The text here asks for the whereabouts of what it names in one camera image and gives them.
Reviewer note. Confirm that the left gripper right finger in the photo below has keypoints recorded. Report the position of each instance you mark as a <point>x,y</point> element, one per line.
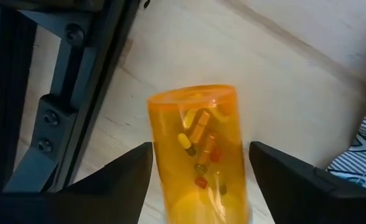
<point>295,193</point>

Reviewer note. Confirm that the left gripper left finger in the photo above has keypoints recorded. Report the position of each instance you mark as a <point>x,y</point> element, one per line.
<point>117,186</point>

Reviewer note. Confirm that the grey patterned hospital gown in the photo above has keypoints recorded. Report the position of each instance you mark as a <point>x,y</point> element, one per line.
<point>363,149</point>

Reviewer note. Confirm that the orange pill bottle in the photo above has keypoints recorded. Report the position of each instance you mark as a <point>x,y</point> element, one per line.
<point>198,140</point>

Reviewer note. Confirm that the black aluminium table frame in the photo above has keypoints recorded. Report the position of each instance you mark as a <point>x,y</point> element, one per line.
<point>61,93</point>

